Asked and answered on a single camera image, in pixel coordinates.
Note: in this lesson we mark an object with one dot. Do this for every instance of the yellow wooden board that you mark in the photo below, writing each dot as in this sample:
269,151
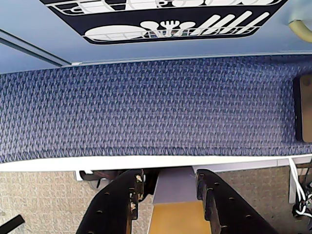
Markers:
179,219

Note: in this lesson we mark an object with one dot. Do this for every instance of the black flat strip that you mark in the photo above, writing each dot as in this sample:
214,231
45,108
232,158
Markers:
11,224

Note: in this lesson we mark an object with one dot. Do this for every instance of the white board edge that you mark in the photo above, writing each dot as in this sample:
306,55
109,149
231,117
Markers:
146,162

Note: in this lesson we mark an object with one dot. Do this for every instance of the grey box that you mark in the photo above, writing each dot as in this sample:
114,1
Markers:
174,187

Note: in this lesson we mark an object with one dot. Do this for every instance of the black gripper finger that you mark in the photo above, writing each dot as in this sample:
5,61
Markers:
109,207
234,209

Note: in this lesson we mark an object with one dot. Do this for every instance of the black dish rack print panel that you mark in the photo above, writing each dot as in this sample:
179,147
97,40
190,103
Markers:
161,19

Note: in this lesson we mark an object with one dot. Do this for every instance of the brown board with black rim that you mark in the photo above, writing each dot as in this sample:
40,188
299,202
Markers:
306,107

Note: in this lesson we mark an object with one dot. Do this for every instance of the blue woven mat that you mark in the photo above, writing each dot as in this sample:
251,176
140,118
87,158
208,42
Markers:
151,107

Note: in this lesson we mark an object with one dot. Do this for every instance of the white table leg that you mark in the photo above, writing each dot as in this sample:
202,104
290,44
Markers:
292,185

